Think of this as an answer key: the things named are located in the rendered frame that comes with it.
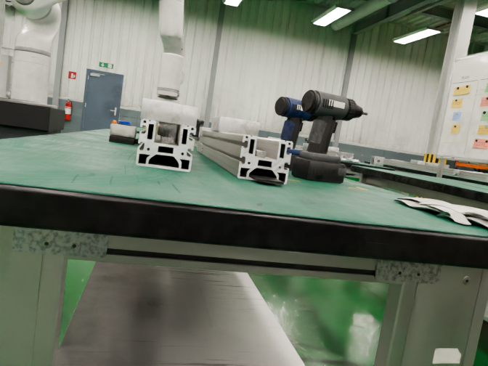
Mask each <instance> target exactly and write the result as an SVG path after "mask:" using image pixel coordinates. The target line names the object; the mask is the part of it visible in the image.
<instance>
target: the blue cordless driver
mask: <svg viewBox="0 0 488 366"><path fill-rule="evenodd" d="M274 109H275V112H276V114H277V115H281V116H282V117H286V118H288V119H287V120H286V121H285V122H284V125H283V128H282V132H281V135H280V139H281V140H285V141H290V142H292V143H293V149H292V150H291V149H287V151H286V152H287V153H291V158H290V165H289V164H286V163H285V165H284V167H286V168H289V171H292V167H293V159H294V158H296V157H298V158H299V154H300V152H301V151H305V150H298V149H295V148H296V143H297V140H298V135H299V132H300V131H301V130H302V127H303V124H304V123H302V121H310V122H311V121H313V120H315V119H317V116H316V115H310V114H308V113H305V112H304V111H303V110H302V107H301V100H299V99H293V98H290V97H280V98H279V99H278V100H277V101H276V103H275V106H274Z"/></svg>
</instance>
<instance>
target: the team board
mask: <svg viewBox="0 0 488 366"><path fill-rule="evenodd" d="M435 158H438V159H440V161H439V167H438V171H437V175H436V177H439V178H442V174H443V170H444V163H445V159H449V160H460V161H467V162H473V163H485V164H488V52H485V53H481V54H475V55H471V56H467V57H459V58H456V59H455V61H454V66H453V70H452V77H451V81H450V87H449V91H448V95H447V102H446V106H445V110H444V117H443V121H442V127H441V131H440V135H439V142H438V146H437V150H436V156H435Z"/></svg>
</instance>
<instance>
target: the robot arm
mask: <svg viewBox="0 0 488 366"><path fill-rule="evenodd" d="M11 1H12V4H13V6H14V7H15V9H16V10H17V11H18V12H19V13H21V14H22V15H24V16H26V21H25V25H24V27H23V29H22V30H21V31H20V32H19V33H18V34H17V36H16V38H15V50H14V59H13V60H14V61H13V70H12V90H10V91H9V90H7V93H6V96H7V97H9V98H10V99H3V98H0V100H1V101H7V102H17V103H23V104H29V105H39V106H44V107H53V108H56V109H57V106H54V105H48V104H47V97H48V88H49V71H50V61H51V52H52V42H53V40H54V37H55V36H56V34H57V32H58V30H59V27H60V23H61V10H60V5H59V4H58V3H60V2H62V1H67V0H11ZM183 20H184V0H159V30H160V37H161V40H162V43H163V48H164V53H162V55H161V59H160V70H159V76H158V88H157V95H159V96H158V97H155V100H158V101H163V102H171V103H176V104H179V101H178V100H177V99H176V98H177V97H179V96H180V93H179V90H180V85H181V84H182V83H183V81H184V74H185V47H184V37H183Z"/></svg>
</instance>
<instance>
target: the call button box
mask: <svg viewBox="0 0 488 366"><path fill-rule="evenodd" d="M136 135H137V127H136V126H131V125H126V124H121V123H117V124H114V123H112V124H110V136H109V142H116V143H121V144H127V145H134V144H138V145H140V143H138V141H139V139H136Z"/></svg>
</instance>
